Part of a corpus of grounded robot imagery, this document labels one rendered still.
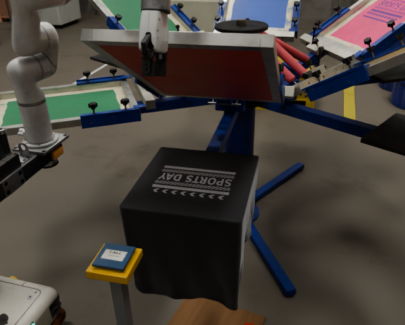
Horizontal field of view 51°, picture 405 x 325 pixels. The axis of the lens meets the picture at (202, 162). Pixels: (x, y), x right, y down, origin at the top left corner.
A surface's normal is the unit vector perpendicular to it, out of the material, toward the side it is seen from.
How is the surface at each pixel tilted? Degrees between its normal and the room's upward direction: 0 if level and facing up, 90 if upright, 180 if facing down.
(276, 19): 32
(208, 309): 0
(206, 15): 90
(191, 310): 0
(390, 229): 0
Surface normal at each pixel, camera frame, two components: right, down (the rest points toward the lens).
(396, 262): -0.02, -0.87
